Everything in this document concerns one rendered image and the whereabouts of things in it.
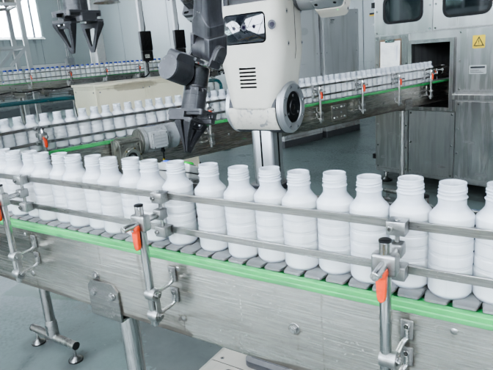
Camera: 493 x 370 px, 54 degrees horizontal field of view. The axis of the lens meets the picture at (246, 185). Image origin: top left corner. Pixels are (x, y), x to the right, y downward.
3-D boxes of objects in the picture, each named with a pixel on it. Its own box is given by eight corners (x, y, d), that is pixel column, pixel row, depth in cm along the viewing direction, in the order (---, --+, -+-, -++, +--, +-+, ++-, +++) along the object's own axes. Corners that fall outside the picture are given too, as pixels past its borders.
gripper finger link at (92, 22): (68, 54, 122) (61, 15, 120) (91, 53, 128) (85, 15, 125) (86, 52, 119) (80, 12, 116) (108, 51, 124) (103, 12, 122)
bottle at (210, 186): (199, 243, 96) (191, 162, 92) (229, 238, 97) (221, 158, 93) (202, 254, 91) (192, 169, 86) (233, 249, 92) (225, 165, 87)
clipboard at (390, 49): (380, 75, 460) (380, 40, 451) (401, 74, 442) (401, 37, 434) (377, 75, 457) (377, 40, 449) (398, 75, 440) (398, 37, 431)
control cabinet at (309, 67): (300, 136, 777) (294, 10, 727) (323, 139, 739) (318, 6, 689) (262, 145, 728) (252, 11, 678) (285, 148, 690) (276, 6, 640)
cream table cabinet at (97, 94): (174, 172, 600) (162, 75, 569) (202, 180, 552) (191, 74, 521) (89, 193, 534) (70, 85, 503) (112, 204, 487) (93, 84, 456)
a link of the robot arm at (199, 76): (215, 67, 116) (197, 68, 120) (196, 58, 111) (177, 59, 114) (211, 95, 116) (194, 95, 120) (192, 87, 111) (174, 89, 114)
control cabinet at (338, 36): (337, 128, 830) (334, 9, 780) (361, 129, 792) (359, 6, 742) (304, 135, 782) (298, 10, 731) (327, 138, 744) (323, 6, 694)
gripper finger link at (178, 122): (194, 151, 110) (199, 111, 110) (170, 150, 114) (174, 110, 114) (211, 156, 116) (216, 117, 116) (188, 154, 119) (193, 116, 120)
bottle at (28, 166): (39, 219, 121) (26, 154, 116) (23, 216, 123) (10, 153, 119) (59, 211, 126) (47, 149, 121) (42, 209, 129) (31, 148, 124)
